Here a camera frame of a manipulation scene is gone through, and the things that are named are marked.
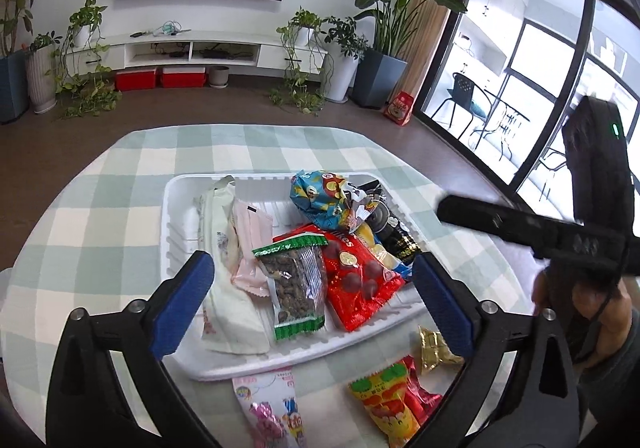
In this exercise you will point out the clear green nut packet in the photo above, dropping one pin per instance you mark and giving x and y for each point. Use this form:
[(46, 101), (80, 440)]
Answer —
[(296, 279)]

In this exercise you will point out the plant in white tall pot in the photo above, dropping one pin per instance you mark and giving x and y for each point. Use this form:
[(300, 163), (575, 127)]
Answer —
[(345, 48)]

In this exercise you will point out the red storage box right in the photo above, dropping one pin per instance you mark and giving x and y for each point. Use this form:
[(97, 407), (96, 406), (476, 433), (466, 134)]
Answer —
[(183, 77)]

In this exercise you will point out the small grey pot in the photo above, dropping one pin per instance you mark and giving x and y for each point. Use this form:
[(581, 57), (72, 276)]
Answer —
[(218, 76)]

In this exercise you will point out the person's right hand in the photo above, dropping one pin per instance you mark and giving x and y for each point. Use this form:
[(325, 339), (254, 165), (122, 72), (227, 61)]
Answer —
[(614, 315)]

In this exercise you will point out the red storage box left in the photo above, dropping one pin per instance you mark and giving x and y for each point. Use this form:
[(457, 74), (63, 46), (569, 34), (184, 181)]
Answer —
[(136, 79)]

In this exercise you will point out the large red snack bag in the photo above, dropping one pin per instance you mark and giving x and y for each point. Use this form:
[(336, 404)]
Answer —
[(359, 285)]

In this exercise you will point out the black balcony chair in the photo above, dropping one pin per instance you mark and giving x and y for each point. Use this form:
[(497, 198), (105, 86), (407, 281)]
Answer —
[(461, 95)]

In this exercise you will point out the pink cartoon snack packet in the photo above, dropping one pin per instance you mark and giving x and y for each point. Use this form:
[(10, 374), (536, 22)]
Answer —
[(270, 405)]

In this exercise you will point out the black chocolate snack packet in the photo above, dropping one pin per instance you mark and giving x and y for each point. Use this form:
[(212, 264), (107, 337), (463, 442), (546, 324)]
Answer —
[(388, 228)]

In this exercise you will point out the trailing pothos plant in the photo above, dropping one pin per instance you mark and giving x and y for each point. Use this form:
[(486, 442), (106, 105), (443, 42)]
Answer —
[(303, 57), (83, 81)]

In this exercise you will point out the pale pink snack packet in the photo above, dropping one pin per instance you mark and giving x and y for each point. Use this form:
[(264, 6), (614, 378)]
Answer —
[(253, 227)]

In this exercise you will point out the red bag on floor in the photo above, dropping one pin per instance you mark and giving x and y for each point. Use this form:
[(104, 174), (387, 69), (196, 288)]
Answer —
[(399, 110)]

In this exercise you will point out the tall banana plant blue pot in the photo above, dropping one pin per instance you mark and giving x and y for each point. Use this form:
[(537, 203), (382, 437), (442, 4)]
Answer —
[(380, 69)]

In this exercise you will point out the plant in white ribbed pot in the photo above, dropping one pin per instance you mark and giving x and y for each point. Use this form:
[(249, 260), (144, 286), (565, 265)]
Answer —
[(40, 71)]

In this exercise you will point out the small red candy packet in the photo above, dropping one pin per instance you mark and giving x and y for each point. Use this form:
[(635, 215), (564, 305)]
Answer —
[(420, 402)]

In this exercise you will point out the white TV cabinet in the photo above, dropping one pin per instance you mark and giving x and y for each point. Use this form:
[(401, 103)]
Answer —
[(196, 49)]

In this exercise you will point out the trailing pothos plant right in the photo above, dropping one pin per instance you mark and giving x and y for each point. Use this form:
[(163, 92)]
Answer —
[(303, 57)]

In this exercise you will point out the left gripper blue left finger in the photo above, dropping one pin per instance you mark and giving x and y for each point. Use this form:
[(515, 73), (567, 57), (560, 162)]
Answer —
[(175, 302)]

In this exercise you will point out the blue yellow chips bag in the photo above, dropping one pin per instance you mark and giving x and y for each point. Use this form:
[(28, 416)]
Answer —
[(367, 237)]

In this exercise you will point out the orange snack packet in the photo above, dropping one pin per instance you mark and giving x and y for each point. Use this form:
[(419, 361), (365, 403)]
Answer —
[(383, 395)]

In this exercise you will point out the tall plant blue pot left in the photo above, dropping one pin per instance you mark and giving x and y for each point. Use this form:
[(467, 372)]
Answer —
[(14, 96)]

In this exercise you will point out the white plastic tray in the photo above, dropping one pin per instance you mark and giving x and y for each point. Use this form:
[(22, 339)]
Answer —
[(271, 194)]

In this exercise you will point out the beige curtain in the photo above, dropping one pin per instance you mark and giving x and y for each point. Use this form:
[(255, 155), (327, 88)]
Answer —
[(430, 13)]

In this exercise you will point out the red storage box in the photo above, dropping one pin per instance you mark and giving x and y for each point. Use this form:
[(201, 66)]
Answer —
[(136, 79), (183, 77)]

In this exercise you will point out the gold foil snack packet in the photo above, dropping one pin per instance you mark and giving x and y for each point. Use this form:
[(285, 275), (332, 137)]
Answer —
[(435, 352)]

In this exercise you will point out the white pale snack bag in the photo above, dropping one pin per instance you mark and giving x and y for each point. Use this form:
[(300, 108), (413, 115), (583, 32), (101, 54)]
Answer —
[(231, 322)]

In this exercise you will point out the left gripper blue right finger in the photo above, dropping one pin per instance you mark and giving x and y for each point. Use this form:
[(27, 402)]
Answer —
[(449, 302)]

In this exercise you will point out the trailing pothos plant left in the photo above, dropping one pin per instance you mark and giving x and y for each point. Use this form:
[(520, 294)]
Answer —
[(83, 81)]

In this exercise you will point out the blue Tuc cracker packet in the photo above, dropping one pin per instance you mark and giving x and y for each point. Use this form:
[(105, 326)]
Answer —
[(330, 201)]

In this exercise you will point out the balcony glass table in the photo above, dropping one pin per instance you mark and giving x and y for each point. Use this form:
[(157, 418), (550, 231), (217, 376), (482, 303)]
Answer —
[(501, 126)]

